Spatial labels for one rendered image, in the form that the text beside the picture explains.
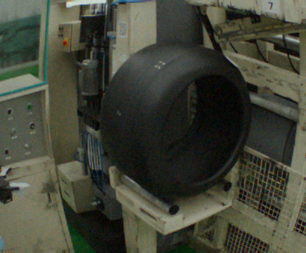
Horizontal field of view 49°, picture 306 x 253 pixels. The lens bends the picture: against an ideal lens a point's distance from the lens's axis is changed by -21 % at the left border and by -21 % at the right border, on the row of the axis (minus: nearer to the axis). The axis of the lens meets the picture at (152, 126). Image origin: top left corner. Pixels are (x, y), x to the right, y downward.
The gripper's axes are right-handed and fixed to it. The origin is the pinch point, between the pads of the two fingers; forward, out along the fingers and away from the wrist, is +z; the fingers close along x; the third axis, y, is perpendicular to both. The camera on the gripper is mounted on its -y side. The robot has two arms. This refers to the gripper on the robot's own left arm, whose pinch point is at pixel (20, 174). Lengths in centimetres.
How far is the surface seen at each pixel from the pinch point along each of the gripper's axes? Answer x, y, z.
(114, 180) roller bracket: 9, 16, 47
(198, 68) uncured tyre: 38, -40, 50
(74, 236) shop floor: -54, 115, 74
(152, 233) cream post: 18, 55, 67
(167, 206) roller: 40, 10, 41
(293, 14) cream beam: 67, -71, 71
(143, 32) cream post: 3, -44, 64
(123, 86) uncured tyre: 19, -30, 36
